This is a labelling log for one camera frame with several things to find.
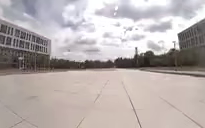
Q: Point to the row of trees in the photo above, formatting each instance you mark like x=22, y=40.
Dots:
x=90, y=63

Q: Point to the tall slender tower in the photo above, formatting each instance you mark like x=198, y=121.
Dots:
x=136, y=55

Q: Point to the pale paved plaza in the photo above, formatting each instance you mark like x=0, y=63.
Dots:
x=110, y=100

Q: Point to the pole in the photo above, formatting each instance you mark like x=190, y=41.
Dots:
x=175, y=55

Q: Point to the low dark kerb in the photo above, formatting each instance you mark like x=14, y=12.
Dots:
x=176, y=72

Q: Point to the white building with dark windows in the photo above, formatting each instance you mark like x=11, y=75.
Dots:
x=13, y=40

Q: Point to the grey building with window grid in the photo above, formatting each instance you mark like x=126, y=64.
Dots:
x=198, y=38

